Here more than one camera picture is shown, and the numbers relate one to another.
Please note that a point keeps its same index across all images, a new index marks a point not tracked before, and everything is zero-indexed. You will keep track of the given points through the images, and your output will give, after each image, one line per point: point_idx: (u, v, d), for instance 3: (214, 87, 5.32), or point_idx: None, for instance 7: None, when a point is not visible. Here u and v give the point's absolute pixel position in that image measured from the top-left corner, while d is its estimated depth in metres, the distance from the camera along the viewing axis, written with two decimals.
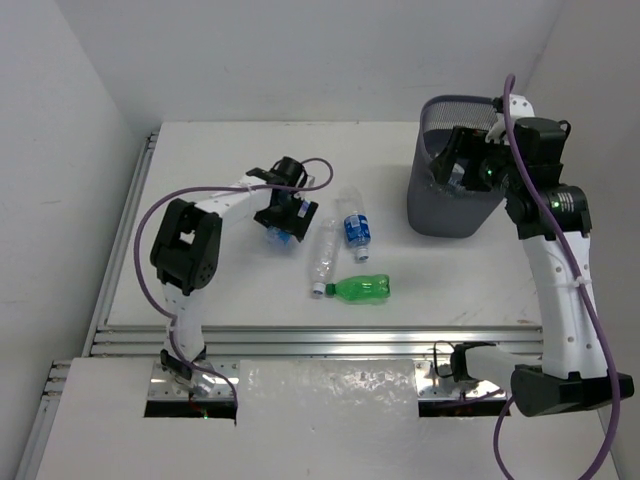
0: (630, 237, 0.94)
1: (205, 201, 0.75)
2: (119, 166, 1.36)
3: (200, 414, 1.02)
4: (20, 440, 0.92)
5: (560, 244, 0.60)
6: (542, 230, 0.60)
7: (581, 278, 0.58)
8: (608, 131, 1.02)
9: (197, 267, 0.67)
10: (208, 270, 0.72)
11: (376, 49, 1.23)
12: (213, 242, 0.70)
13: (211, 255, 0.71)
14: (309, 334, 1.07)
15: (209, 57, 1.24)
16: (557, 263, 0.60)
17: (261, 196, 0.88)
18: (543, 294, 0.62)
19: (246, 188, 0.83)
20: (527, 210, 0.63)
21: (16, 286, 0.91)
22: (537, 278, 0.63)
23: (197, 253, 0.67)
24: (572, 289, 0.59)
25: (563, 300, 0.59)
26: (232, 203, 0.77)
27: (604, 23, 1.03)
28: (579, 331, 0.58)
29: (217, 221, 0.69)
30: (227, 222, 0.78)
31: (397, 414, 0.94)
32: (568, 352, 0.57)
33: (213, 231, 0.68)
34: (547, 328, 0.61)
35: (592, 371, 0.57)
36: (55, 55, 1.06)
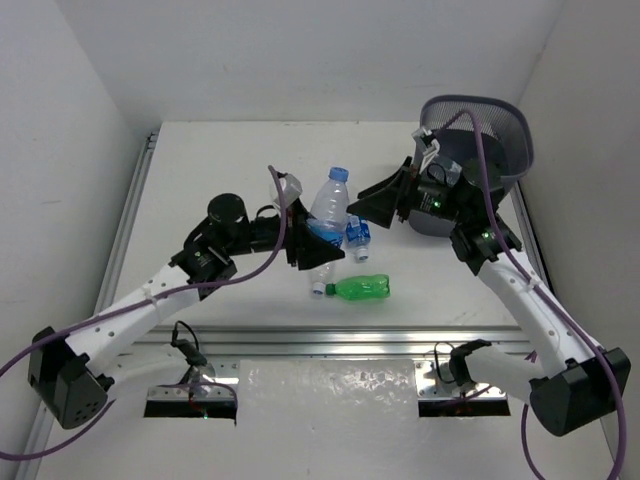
0: (629, 237, 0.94)
1: (85, 331, 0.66)
2: (119, 165, 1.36)
3: (200, 414, 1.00)
4: (20, 440, 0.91)
5: (507, 261, 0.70)
6: (487, 256, 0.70)
7: (533, 279, 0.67)
8: (606, 131, 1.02)
9: (62, 418, 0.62)
10: (90, 408, 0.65)
11: (375, 49, 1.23)
12: (84, 389, 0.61)
13: (86, 398, 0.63)
14: (308, 334, 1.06)
15: (209, 56, 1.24)
16: (509, 276, 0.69)
17: (177, 298, 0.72)
18: (514, 309, 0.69)
19: (149, 298, 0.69)
20: (471, 248, 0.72)
21: (15, 285, 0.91)
22: (504, 298, 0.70)
23: (61, 407, 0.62)
24: (531, 290, 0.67)
25: (528, 302, 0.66)
26: (118, 332, 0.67)
27: (603, 22, 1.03)
28: (554, 323, 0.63)
29: (81, 370, 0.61)
30: (121, 346, 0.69)
31: (397, 415, 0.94)
32: (555, 344, 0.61)
33: (71, 384, 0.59)
34: (531, 335, 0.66)
35: (582, 353, 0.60)
36: (55, 54, 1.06)
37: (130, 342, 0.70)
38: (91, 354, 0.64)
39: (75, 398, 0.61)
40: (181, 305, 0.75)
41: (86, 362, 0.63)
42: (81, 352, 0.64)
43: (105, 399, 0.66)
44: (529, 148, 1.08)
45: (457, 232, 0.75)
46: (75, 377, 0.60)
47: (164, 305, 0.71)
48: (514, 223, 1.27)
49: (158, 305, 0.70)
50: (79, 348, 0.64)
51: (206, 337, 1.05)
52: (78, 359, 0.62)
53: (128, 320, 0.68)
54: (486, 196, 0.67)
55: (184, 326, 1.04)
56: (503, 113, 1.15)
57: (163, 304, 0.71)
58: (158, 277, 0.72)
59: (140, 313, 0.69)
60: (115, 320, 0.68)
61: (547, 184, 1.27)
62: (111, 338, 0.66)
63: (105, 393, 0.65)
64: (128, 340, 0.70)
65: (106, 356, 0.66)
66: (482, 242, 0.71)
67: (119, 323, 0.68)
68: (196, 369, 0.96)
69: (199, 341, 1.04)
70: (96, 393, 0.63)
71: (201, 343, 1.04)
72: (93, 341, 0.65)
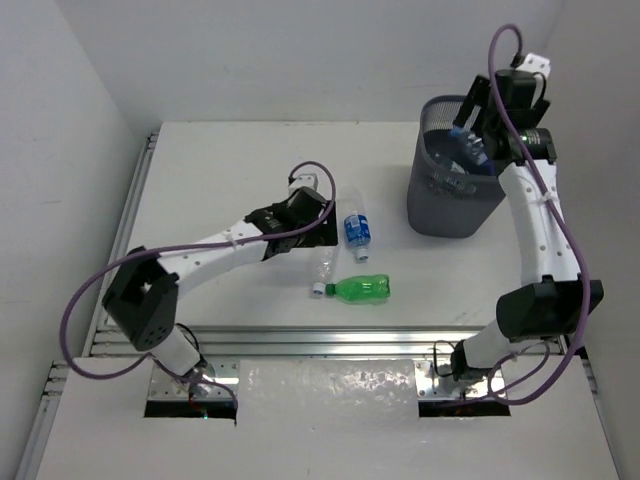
0: (629, 237, 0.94)
1: (174, 256, 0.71)
2: (119, 165, 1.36)
3: (200, 414, 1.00)
4: (20, 440, 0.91)
5: (530, 171, 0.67)
6: (514, 158, 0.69)
7: (549, 194, 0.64)
8: (607, 131, 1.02)
9: (137, 336, 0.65)
10: (159, 331, 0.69)
11: (375, 48, 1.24)
12: (166, 306, 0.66)
13: (162, 317, 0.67)
14: (309, 334, 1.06)
15: (209, 57, 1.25)
16: (528, 185, 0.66)
17: (253, 248, 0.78)
18: (518, 218, 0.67)
19: (231, 241, 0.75)
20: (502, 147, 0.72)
21: (16, 285, 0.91)
22: (512, 203, 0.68)
23: (141, 322, 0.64)
24: (542, 205, 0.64)
25: (534, 214, 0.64)
26: (203, 263, 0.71)
27: (602, 21, 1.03)
28: (550, 240, 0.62)
29: (173, 284, 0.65)
30: (198, 280, 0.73)
31: (397, 415, 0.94)
32: (541, 258, 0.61)
33: (164, 293, 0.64)
34: (522, 246, 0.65)
35: (564, 274, 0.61)
36: (56, 56, 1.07)
37: (202, 280, 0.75)
38: (181, 274, 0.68)
39: (159, 313, 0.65)
40: (250, 258, 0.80)
41: (177, 279, 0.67)
42: (172, 271, 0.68)
43: (172, 324, 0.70)
44: None
45: (489, 135, 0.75)
46: (167, 288, 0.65)
47: (242, 250, 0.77)
48: None
49: (237, 249, 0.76)
50: (169, 268, 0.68)
51: (205, 338, 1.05)
52: (169, 275, 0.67)
53: (213, 255, 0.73)
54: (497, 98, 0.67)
55: (183, 327, 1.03)
56: None
57: (242, 249, 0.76)
58: (236, 227, 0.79)
59: (222, 252, 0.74)
60: (200, 252, 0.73)
61: None
62: (197, 266, 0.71)
63: (172, 317, 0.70)
64: (202, 277, 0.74)
65: (188, 284, 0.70)
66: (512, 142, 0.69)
67: (204, 255, 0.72)
68: (197, 370, 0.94)
69: (199, 342, 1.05)
70: (166, 315, 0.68)
71: (201, 344, 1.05)
72: (182, 265, 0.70)
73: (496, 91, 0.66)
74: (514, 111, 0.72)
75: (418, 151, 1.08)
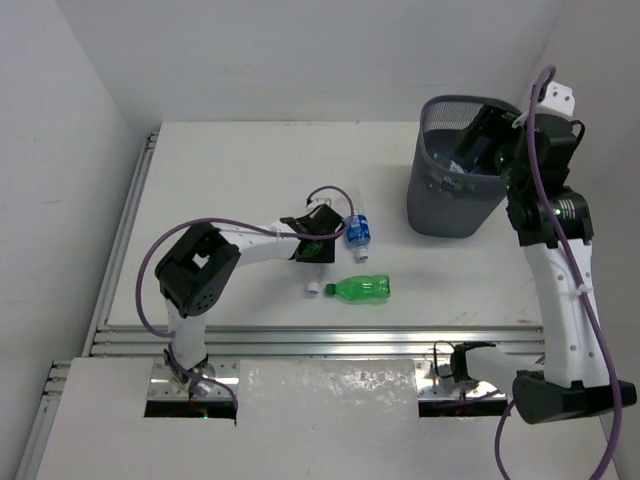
0: (629, 237, 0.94)
1: (231, 232, 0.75)
2: (119, 165, 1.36)
3: (200, 414, 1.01)
4: (20, 440, 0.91)
5: (562, 251, 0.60)
6: (545, 237, 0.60)
7: (584, 286, 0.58)
8: (608, 131, 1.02)
9: (194, 296, 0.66)
10: (207, 299, 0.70)
11: (375, 48, 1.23)
12: (223, 274, 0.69)
13: (218, 284, 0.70)
14: (309, 334, 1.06)
15: (210, 57, 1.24)
16: (559, 271, 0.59)
17: (287, 243, 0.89)
18: (545, 304, 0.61)
19: (274, 232, 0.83)
20: (531, 216, 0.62)
21: (16, 285, 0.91)
22: (539, 286, 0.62)
23: (202, 280, 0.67)
24: (575, 297, 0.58)
25: (567, 308, 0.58)
26: (255, 244, 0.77)
27: (603, 21, 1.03)
28: (581, 338, 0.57)
29: (235, 252, 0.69)
30: (242, 257, 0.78)
31: (397, 415, 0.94)
32: (570, 361, 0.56)
33: (228, 259, 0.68)
34: (549, 336, 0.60)
35: (594, 378, 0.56)
36: (56, 56, 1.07)
37: (243, 260, 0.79)
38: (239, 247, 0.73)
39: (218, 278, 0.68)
40: (278, 252, 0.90)
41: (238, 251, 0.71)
42: (234, 242, 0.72)
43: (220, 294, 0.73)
44: None
45: (514, 199, 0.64)
46: (230, 255, 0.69)
47: (280, 243, 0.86)
48: None
49: (277, 241, 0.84)
50: (229, 240, 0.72)
51: (207, 338, 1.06)
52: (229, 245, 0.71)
53: (262, 239, 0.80)
54: (535, 168, 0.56)
55: None
56: None
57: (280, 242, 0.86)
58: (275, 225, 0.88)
59: (268, 239, 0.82)
60: (252, 233, 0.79)
61: None
62: (251, 245, 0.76)
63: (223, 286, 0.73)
64: (247, 257, 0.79)
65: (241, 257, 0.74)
66: (543, 214, 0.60)
67: (256, 237, 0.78)
68: (197, 369, 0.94)
69: None
70: (220, 283, 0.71)
71: None
72: (239, 240, 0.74)
73: (536, 163, 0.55)
74: (547, 172, 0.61)
75: (419, 150, 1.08)
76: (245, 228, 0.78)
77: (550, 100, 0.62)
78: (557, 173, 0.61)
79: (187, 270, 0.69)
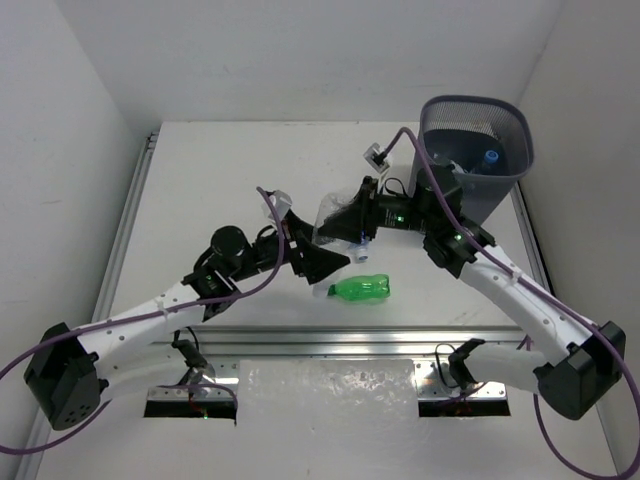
0: (629, 237, 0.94)
1: (97, 333, 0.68)
2: (119, 165, 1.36)
3: (200, 414, 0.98)
4: (20, 440, 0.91)
5: (483, 259, 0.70)
6: (466, 258, 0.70)
7: (514, 272, 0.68)
8: (607, 131, 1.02)
9: (55, 415, 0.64)
10: (82, 408, 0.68)
11: (376, 47, 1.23)
12: (82, 390, 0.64)
13: (80, 398, 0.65)
14: (309, 334, 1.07)
15: (210, 57, 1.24)
16: (492, 273, 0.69)
17: (187, 316, 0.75)
18: (502, 305, 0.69)
19: (161, 310, 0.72)
20: (448, 253, 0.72)
21: (15, 285, 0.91)
22: (489, 293, 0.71)
23: (58, 401, 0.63)
24: (516, 283, 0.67)
25: (517, 296, 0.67)
26: (129, 337, 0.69)
27: (603, 21, 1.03)
28: (546, 310, 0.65)
29: (91, 367, 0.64)
30: (125, 353, 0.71)
31: (397, 415, 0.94)
32: (552, 332, 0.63)
33: (76, 380, 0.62)
34: (526, 325, 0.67)
35: (579, 335, 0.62)
36: (55, 57, 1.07)
37: (133, 351, 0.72)
38: (99, 353, 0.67)
39: (75, 396, 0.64)
40: (187, 323, 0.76)
41: (95, 360, 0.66)
42: (93, 351, 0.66)
43: (97, 400, 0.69)
44: (528, 148, 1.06)
45: (430, 244, 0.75)
46: (85, 372, 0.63)
47: (173, 319, 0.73)
48: (514, 223, 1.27)
49: (169, 318, 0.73)
50: (92, 346, 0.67)
51: (207, 338, 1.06)
52: (87, 356, 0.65)
53: (138, 329, 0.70)
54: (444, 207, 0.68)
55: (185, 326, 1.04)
56: (504, 113, 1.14)
57: (174, 318, 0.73)
58: (170, 292, 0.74)
59: (151, 324, 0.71)
60: (126, 326, 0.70)
61: (547, 185, 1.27)
62: (121, 342, 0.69)
63: (98, 396, 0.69)
64: (133, 348, 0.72)
65: (111, 359, 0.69)
66: (456, 246, 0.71)
67: (129, 329, 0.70)
68: (197, 370, 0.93)
69: (200, 341, 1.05)
70: (90, 395, 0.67)
71: (202, 343, 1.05)
72: (104, 343, 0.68)
73: (441, 201, 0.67)
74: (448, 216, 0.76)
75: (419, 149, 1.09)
76: (116, 322, 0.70)
77: None
78: (455, 209, 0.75)
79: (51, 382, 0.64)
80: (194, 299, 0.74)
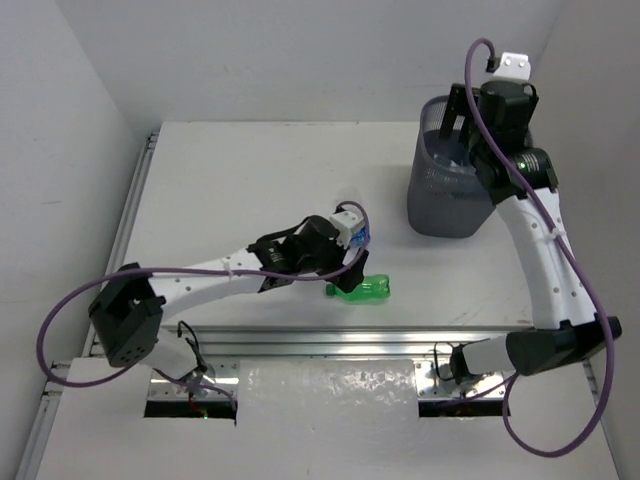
0: (630, 237, 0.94)
1: (166, 277, 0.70)
2: (119, 165, 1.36)
3: (200, 414, 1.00)
4: (20, 441, 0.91)
5: (532, 203, 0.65)
6: (513, 191, 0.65)
7: (556, 230, 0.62)
8: (609, 131, 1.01)
9: (114, 352, 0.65)
10: (137, 350, 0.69)
11: (375, 47, 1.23)
12: (146, 330, 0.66)
13: (141, 340, 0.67)
14: (309, 334, 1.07)
15: (209, 57, 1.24)
16: (532, 220, 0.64)
17: (249, 281, 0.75)
18: (524, 253, 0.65)
19: (227, 269, 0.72)
20: (498, 173, 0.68)
21: (16, 285, 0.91)
22: (518, 239, 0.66)
23: (120, 338, 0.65)
24: (551, 242, 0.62)
25: (543, 252, 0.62)
26: (194, 289, 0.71)
27: (603, 20, 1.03)
28: (562, 279, 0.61)
29: (157, 309, 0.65)
30: (186, 304, 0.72)
31: (398, 415, 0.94)
32: (555, 302, 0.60)
33: (147, 317, 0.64)
34: (533, 285, 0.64)
35: (579, 314, 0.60)
36: (55, 58, 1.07)
37: (192, 305, 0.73)
38: (167, 299, 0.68)
39: (140, 334, 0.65)
40: (246, 288, 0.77)
41: (162, 304, 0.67)
42: (161, 296, 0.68)
43: (152, 345, 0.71)
44: None
45: (481, 164, 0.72)
46: (152, 312, 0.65)
47: (236, 281, 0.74)
48: None
49: (232, 279, 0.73)
50: (158, 291, 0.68)
51: (206, 338, 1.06)
52: (155, 298, 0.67)
53: (205, 282, 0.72)
54: (482, 126, 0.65)
55: (186, 326, 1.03)
56: None
57: (236, 281, 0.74)
58: (235, 255, 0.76)
59: (215, 281, 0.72)
60: (193, 276, 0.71)
61: None
62: (187, 292, 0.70)
63: (153, 340, 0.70)
64: (194, 301, 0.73)
65: (175, 306, 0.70)
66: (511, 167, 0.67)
67: (196, 281, 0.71)
68: (196, 372, 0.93)
69: (200, 341, 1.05)
70: (149, 337, 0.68)
71: (202, 343, 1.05)
72: (171, 289, 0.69)
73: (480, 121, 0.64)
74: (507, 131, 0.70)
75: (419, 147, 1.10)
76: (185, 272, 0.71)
77: (506, 70, 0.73)
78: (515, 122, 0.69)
79: (114, 318, 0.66)
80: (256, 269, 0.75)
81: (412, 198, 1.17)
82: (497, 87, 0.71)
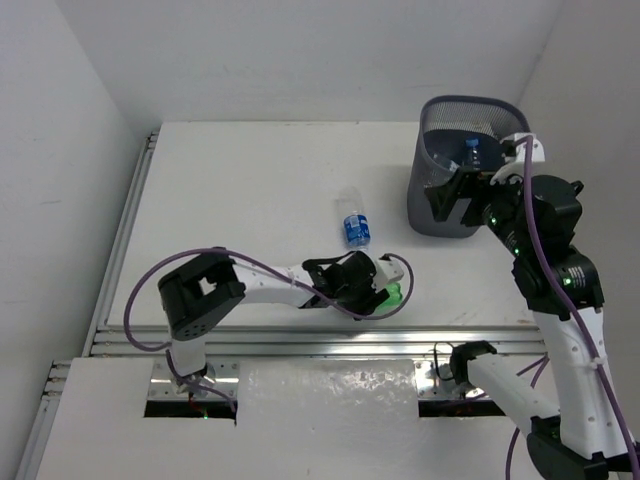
0: (630, 238, 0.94)
1: (246, 268, 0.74)
2: (119, 165, 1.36)
3: (200, 414, 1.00)
4: (20, 441, 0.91)
5: (575, 323, 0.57)
6: (556, 309, 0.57)
7: (600, 359, 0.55)
8: (609, 133, 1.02)
9: (183, 324, 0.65)
10: (198, 329, 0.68)
11: (375, 47, 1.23)
12: (219, 312, 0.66)
13: (211, 318, 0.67)
14: (311, 334, 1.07)
15: (210, 57, 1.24)
16: (573, 343, 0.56)
17: (301, 294, 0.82)
18: (559, 371, 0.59)
19: (291, 278, 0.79)
20: (540, 284, 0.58)
21: (15, 286, 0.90)
22: (553, 354, 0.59)
23: (193, 311, 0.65)
24: (592, 371, 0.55)
25: (583, 381, 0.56)
26: (265, 285, 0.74)
27: (603, 22, 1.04)
28: (599, 409, 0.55)
29: (239, 292, 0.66)
30: (251, 298, 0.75)
31: (397, 415, 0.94)
32: (590, 433, 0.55)
33: (227, 296, 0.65)
34: (564, 403, 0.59)
35: (613, 447, 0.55)
36: (56, 57, 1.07)
37: (251, 301, 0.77)
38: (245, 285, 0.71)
39: (214, 313, 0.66)
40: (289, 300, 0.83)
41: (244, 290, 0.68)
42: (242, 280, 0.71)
43: (212, 327, 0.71)
44: None
45: (518, 265, 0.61)
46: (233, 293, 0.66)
47: (293, 291, 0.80)
48: None
49: (293, 288, 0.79)
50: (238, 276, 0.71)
51: (209, 337, 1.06)
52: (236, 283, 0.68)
53: (274, 282, 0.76)
54: (535, 239, 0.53)
55: None
56: (504, 114, 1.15)
57: (295, 290, 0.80)
58: (295, 269, 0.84)
59: (280, 283, 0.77)
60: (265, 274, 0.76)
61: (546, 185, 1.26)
62: (259, 286, 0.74)
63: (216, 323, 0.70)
64: (256, 298, 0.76)
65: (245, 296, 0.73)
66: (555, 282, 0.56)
67: (268, 279, 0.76)
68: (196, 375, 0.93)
69: None
70: (216, 318, 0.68)
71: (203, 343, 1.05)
72: (249, 279, 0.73)
73: (533, 232, 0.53)
74: (554, 239, 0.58)
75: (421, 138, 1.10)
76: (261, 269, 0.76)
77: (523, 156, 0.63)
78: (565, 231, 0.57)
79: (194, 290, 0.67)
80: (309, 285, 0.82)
81: (412, 198, 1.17)
82: (543, 189, 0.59)
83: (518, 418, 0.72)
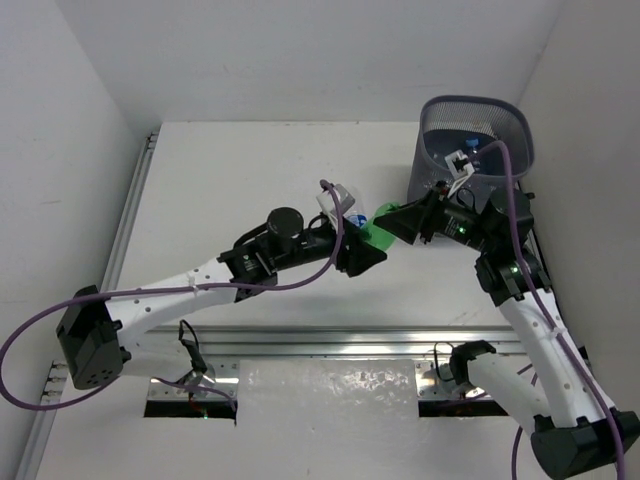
0: (628, 237, 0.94)
1: (124, 300, 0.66)
2: (119, 165, 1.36)
3: (200, 414, 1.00)
4: (19, 441, 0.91)
5: (530, 303, 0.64)
6: (513, 294, 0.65)
7: (557, 327, 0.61)
8: (607, 132, 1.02)
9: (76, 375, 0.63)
10: (104, 373, 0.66)
11: (375, 46, 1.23)
12: (103, 357, 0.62)
13: (102, 363, 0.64)
14: (309, 334, 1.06)
15: (210, 57, 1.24)
16: (532, 319, 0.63)
17: (216, 295, 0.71)
18: (529, 353, 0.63)
19: (192, 285, 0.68)
20: (497, 279, 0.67)
21: (16, 285, 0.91)
22: (521, 338, 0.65)
23: (80, 362, 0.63)
24: (553, 339, 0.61)
25: (548, 350, 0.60)
26: (154, 310, 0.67)
27: (602, 22, 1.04)
28: (572, 376, 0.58)
29: (112, 335, 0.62)
30: (150, 325, 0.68)
31: (397, 415, 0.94)
32: (569, 400, 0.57)
33: (98, 343, 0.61)
34: (543, 383, 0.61)
35: (595, 413, 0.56)
36: (55, 57, 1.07)
37: (158, 325, 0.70)
38: (124, 322, 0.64)
39: (98, 360, 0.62)
40: (218, 301, 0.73)
41: (118, 328, 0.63)
42: (117, 319, 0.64)
43: (119, 369, 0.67)
44: (528, 145, 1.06)
45: (480, 263, 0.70)
46: (105, 339, 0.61)
47: (203, 296, 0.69)
48: None
49: (198, 294, 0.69)
50: (115, 314, 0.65)
51: (207, 337, 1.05)
52: (111, 325, 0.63)
53: (166, 301, 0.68)
54: (512, 235, 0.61)
55: (185, 325, 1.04)
56: (503, 113, 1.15)
57: (204, 295, 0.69)
58: (203, 267, 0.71)
59: (179, 298, 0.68)
60: (153, 296, 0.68)
61: (544, 184, 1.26)
62: (146, 313, 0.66)
63: (120, 364, 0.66)
64: (159, 321, 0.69)
65: (134, 331, 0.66)
66: (508, 276, 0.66)
67: (157, 301, 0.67)
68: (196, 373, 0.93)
69: (200, 341, 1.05)
70: (113, 361, 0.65)
71: (201, 343, 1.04)
72: (128, 313, 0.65)
73: (513, 222, 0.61)
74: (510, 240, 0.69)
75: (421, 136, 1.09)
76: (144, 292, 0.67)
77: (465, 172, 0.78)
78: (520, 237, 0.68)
79: (78, 340, 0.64)
80: (228, 280, 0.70)
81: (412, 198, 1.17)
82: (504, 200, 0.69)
83: (518, 417, 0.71)
